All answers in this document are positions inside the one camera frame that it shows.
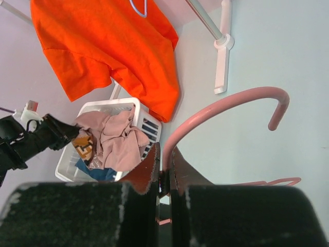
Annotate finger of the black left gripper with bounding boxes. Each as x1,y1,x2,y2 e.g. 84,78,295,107
65,125,80,139

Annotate light blue clothes hanger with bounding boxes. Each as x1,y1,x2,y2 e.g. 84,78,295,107
129,0,149,18

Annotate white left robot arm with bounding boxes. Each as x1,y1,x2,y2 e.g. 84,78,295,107
1,114,81,183

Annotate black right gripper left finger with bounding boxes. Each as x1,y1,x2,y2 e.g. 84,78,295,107
1,143,160,246

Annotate white plastic laundry basket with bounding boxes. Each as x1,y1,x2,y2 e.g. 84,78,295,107
54,97,162,182

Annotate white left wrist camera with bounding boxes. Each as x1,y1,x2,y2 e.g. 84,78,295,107
13,100,43,122

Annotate metal clothes rack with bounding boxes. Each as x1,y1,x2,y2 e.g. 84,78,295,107
0,0,235,95

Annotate orange t shirt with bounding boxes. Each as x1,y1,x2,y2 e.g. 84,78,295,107
30,1,180,122

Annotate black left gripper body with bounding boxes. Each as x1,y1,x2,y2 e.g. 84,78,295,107
35,114,73,151

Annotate pink clothes hanger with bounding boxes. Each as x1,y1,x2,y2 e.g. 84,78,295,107
161,86,290,228

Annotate pink printed t shirt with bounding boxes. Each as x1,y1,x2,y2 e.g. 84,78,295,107
72,109,150,172

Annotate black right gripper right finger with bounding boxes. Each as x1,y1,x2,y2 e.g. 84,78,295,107
170,149,328,246

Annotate blue t shirt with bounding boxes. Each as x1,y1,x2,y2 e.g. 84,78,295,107
75,159,117,182

